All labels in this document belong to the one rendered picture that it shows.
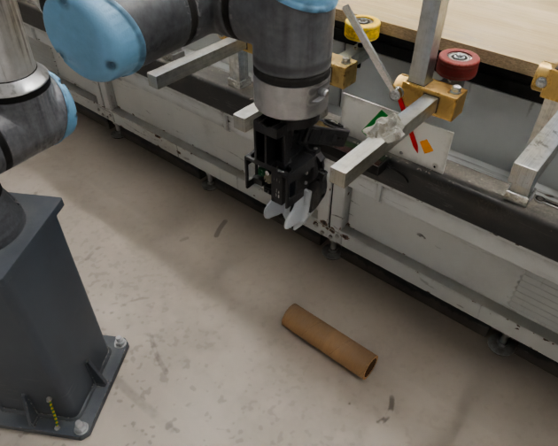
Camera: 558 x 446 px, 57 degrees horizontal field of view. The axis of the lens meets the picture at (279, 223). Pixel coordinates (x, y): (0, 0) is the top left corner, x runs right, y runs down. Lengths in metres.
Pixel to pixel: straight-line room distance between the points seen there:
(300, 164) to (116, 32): 0.27
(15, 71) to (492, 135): 1.02
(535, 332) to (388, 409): 0.46
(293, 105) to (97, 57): 0.21
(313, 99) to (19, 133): 0.69
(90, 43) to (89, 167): 1.92
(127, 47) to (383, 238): 1.29
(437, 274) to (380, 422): 0.48
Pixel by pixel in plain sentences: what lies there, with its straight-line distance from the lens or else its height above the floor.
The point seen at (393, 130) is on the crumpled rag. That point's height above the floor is 0.87.
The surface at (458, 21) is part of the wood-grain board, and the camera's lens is 1.32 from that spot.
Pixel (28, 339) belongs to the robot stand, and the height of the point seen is 0.38.
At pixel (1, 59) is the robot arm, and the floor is 0.94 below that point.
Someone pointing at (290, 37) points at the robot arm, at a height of 1.13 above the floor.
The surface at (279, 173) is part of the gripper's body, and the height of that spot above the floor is 0.96.
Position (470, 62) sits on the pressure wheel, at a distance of 1.10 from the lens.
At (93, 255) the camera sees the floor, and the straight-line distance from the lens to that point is 1.99.
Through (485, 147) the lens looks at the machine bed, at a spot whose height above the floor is 0.66.
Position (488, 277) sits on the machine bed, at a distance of 1.58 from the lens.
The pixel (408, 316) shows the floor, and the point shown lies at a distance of 1.74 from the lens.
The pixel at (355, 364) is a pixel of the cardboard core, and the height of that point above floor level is 0.06.
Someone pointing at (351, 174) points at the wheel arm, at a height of 0.85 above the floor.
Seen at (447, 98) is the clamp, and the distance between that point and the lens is 1.04.
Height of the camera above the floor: 1.34
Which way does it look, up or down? 42 degrees down
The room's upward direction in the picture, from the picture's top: straight up
